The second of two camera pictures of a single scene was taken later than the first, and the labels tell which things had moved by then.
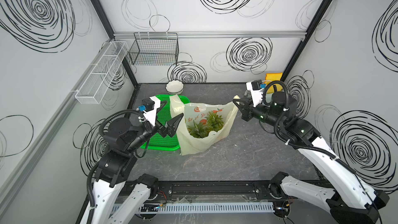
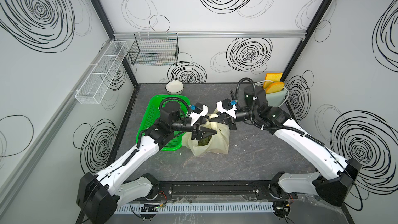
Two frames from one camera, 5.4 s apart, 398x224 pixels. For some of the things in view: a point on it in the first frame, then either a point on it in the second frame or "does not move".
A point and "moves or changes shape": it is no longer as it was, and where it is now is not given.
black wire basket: [154, 49] does not move
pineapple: [199, 130] moves or changes shape
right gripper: [245, 109] → [230, 120]
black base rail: [213, 190] does not move
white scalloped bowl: [174, 87] does not move
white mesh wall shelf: [94, 89] does not move
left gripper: [170, 129] → [198, 134]
